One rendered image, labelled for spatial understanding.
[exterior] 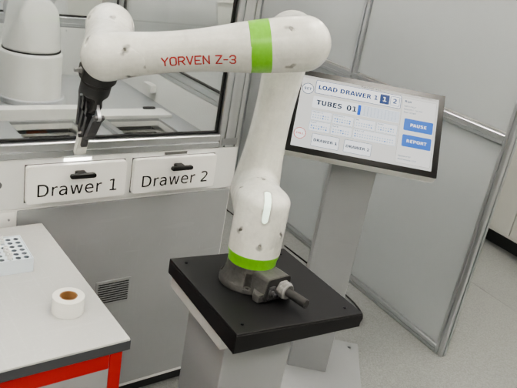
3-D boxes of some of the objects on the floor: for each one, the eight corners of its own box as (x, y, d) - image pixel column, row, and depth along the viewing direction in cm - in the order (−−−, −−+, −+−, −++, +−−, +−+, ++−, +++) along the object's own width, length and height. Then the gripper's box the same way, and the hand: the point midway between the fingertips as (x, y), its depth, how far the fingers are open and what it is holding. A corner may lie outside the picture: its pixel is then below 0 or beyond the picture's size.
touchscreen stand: (362, 429, 232) (438, 173, 194) (242, 405, 234) (294, 145, 196) (355, 349, 279) (415, 130, 241) (255, 329, 280) (300, 108, 242)
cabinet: (203, 375, 245) (235, 186, 216) (-97, 468, 184) (-110, 223, 155) (105, 259, 314) (118, 104, 284) (-138, 299, 253) (-152, 107, 223)
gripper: (73, 63, 155) (57, 138, 169) (91, 95, 148) (73, 170, 162) (102, 64, 160) (84, 137, 174) (121, 95, 152) (101, 168, 167)
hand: (81, 143), depth 166 cm, fingers closed
